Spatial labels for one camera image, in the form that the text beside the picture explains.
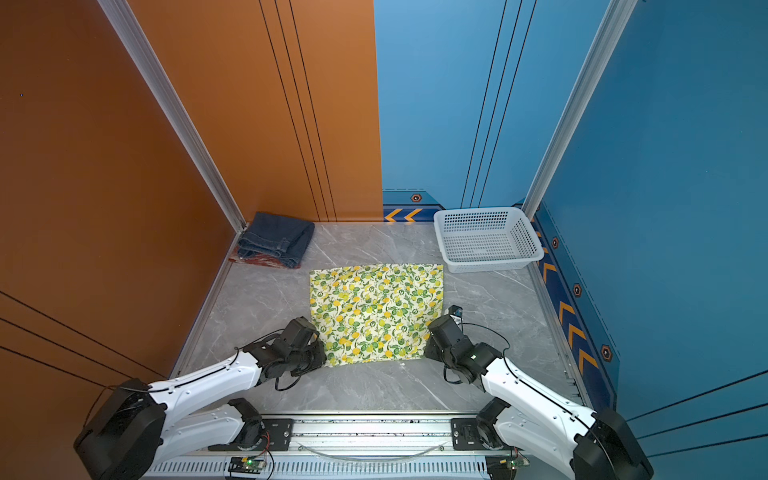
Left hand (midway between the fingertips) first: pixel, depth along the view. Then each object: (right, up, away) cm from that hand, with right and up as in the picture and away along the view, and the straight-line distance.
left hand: (331, 355), depth 86 cm
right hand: (+28, +4, -2) cm, 28 cm away
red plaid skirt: (-31, +28, +20) cm, 46 cm away
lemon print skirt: (+12, +10, +8) cm, 18 cm away
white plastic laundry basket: (+53, +35, +30) cm, 70 cm away
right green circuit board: (+45, -21, -16) cm, 52 cm away
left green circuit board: (-17, -21, -15) cm, 31 cm away
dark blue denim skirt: (-19, +34, +18) cm, 43 cm away
